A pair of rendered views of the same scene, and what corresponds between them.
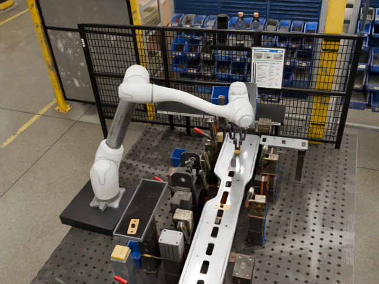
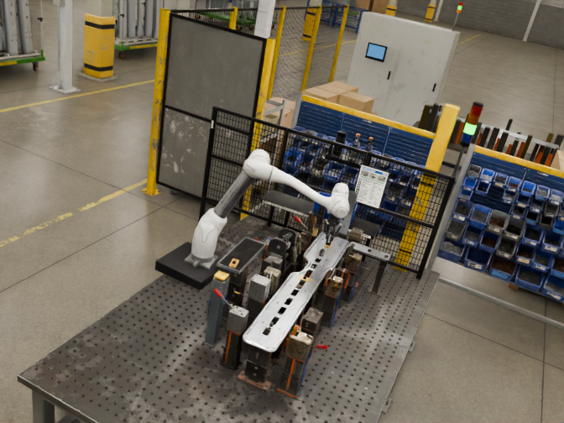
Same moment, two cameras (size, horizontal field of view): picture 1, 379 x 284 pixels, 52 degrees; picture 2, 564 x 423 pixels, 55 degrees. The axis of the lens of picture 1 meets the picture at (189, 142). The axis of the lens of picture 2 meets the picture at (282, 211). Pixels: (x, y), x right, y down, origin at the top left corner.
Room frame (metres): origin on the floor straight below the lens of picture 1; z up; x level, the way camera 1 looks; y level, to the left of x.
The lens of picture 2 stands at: (-1.35, 0.13, 2.76)
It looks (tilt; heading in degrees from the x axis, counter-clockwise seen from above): 26 degrees down; 359
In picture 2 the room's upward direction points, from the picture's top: 11 degrees clockwise
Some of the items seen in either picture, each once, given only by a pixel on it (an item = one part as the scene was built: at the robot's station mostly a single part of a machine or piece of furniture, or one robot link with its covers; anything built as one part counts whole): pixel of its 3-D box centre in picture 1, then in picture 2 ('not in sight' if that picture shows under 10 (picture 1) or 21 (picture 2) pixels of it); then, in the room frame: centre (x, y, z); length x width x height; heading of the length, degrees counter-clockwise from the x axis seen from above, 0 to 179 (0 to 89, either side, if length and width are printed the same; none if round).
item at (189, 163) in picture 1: (189, 195); (278, 268); (1.58, 0.02, 0.94); 0.18 x 0.13 x 0.49; 162
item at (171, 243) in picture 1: (174, 264); (255, 309); (1.16, 0.12, 0.90); 0.13 x 0.10 x 0.41; 72
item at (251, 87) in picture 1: (246, 105); (344, 211); (2.11, -0.38, 1.17); 0.12 x 0.01 x 0.34; 72
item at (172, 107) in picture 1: (219, 109); (319, 213); (2.34, -0.23, 1.02); 0.90 x 0.22 x 0.03; 72
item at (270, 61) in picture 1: (267, 67); (370, 186); (2.36, -0.55, 1.30); 0.23 x 0.02 x 0.31; 72
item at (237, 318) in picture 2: not in sight; (234, 338); (0.91, 0.20, 0.88); 0.11 x 0.10 x 0.36; 72
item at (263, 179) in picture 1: (260, 196); (337, 288); (1.63, -0.39, 0.84); 0.11 x 0.08 x 0.29; 72
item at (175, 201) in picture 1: (178, 226); (263, 287); (1.40, 0.09, 0.90); 0.05 x 0.05 x 0.40; 72
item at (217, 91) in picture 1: (234, 100); (335, 208); (2.31, -0.33, 1.10); 0.30 x 0.17 x 0.13; 79
